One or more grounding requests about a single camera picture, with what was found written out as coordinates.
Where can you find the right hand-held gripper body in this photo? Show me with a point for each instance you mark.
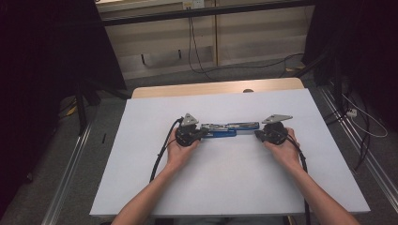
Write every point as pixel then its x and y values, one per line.
pixel 275 118

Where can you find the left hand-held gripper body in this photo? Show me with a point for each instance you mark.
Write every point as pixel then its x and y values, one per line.
pixel 188 120

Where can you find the blue stapler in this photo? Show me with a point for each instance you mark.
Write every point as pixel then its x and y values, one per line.
pixel 225 133

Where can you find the person's left hand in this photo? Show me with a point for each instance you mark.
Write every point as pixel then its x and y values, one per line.
pixel 178 156

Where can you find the person's right hand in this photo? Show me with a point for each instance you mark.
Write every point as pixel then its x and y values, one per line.
pixel 286 154

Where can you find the light wooden table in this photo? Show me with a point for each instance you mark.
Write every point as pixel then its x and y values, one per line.
pixel 187 89

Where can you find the white table cover sheet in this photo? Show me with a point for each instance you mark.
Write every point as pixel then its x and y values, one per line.
pixel 219 181

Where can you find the yellow floor tape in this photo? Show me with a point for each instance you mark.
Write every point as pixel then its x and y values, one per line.
pixel 296 68
pixel 72 110

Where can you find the black metal stand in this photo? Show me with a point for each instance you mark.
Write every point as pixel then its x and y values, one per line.
pixel 337 84
pixel 82 115

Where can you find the white power adapter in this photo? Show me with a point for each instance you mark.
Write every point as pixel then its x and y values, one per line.
pixel 352 112

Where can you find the small black floor object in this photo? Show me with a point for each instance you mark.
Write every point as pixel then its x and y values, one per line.
pixel 104 138

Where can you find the black horizontal bar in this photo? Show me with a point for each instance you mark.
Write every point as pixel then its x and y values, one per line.
pixel 156 17

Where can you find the black curtain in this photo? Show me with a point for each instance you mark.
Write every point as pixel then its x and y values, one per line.
pixel 369 47

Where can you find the small black wall bracket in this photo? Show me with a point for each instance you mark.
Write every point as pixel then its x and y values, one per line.
pixel 180 53
pixel 143 59

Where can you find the vertical wall trim strip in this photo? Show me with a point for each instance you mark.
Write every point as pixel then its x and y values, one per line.
pixel 216 37

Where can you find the aluminium floor rail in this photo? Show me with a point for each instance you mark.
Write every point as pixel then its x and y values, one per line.
pixel 375 168
pixel 65 181

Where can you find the white wall socket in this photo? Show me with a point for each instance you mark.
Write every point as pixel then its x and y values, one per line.
pixel 194 3

